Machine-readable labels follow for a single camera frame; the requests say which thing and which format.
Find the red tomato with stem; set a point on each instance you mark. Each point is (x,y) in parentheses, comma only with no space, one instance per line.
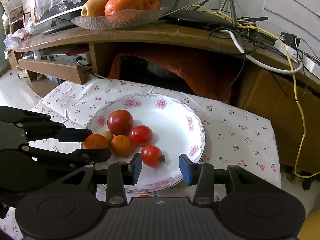
(152,156)

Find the television with lace cover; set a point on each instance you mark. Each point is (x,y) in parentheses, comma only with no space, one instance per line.
(60,2)

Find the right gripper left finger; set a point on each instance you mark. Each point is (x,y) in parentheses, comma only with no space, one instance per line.
(116,176)

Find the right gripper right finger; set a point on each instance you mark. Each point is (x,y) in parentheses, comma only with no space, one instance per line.
(204,176)

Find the cherry print tablecloth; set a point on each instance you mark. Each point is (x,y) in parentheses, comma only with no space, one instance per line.
(232,136)

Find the orange mandarin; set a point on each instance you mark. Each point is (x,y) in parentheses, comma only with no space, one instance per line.
(95,141)

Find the small mandarin in plate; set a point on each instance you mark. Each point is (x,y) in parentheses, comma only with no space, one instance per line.
(122,146)

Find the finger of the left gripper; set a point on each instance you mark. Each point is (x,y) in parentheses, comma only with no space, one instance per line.
(83,157)
(73,135)

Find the small brown kiwi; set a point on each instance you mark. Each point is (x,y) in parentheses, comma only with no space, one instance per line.
(108,135)

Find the smooth orange fruit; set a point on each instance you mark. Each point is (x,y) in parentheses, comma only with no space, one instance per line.
(145,196)

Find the black router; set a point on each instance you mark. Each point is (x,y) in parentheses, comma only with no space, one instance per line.
(197,16)

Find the white power strip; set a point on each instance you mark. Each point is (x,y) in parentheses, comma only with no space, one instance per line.
(310,63)

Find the glass fruit bowl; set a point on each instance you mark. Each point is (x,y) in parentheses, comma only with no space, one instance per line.
(122,19)

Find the large red tomato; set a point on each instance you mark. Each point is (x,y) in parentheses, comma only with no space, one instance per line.
(141,135)

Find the wooden tv stand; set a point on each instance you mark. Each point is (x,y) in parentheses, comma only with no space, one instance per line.
(292,107)

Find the red apple in bowl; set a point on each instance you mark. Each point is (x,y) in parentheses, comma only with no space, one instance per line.
(151,4)

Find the dark red tomato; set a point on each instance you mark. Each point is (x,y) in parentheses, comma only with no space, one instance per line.
(120,122)

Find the red cloth under stand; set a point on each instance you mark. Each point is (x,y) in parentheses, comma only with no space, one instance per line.
(208,75)

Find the white floral plate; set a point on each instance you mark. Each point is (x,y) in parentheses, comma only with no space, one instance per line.
(176,130)

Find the orange in glass bowl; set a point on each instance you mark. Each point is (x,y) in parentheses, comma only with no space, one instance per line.
(113,6)

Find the yellow apple in bowl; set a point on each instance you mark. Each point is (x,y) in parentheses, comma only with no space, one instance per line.
(93,8)

